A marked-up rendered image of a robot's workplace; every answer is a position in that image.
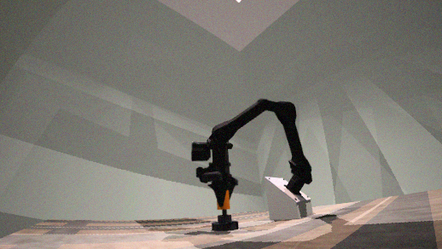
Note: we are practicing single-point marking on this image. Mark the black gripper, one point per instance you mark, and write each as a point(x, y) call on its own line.
point(221, 179)

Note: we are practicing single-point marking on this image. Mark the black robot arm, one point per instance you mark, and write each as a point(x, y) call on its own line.
point(285, 111)

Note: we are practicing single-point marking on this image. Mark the orange knob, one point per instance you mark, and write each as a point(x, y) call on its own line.
point(226, 202)

